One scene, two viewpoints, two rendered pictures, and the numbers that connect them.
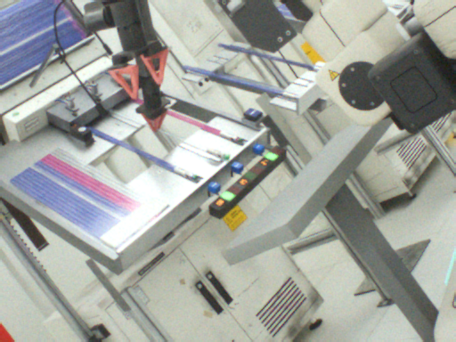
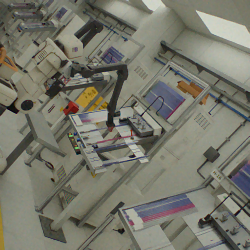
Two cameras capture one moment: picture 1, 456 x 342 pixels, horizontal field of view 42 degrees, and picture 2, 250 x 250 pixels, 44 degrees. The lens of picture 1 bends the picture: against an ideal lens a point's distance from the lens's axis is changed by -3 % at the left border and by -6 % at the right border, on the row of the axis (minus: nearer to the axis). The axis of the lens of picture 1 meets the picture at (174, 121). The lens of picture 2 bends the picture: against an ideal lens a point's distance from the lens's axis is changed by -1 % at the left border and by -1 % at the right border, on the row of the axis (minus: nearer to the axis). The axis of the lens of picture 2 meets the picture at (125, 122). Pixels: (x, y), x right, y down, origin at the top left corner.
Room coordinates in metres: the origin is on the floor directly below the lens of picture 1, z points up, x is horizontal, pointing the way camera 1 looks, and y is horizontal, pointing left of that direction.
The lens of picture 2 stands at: (1.98, -2.92, 1.41)
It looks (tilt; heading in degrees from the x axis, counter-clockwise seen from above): 6 degrees down; 89
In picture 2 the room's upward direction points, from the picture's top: 43 degrees clockwise
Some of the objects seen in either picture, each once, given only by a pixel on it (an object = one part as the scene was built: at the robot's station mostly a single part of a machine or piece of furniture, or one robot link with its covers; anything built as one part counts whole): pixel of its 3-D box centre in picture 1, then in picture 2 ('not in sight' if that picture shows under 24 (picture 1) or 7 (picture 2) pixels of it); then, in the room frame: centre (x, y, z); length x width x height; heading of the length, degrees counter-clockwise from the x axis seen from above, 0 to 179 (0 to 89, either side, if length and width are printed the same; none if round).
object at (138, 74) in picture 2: not in sight; (94, 93); (1.44, 1.62, 0.95); 1.35 x 0.82 x 1.90; 36
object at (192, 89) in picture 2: not in sight; (194, 92); (2.38, 0.57, 1.82); 0.68 x 0.30 x 0.20; 126
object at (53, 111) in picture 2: not in sight; (71, 100); (1.28, 1.49, 0.66); 1.01 x 0.73 x 1.31; 36
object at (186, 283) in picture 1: (183, 320); (94, 185); (2.27, 0.43, 0.31); 0.70 x 0.65 x 0.62; 126
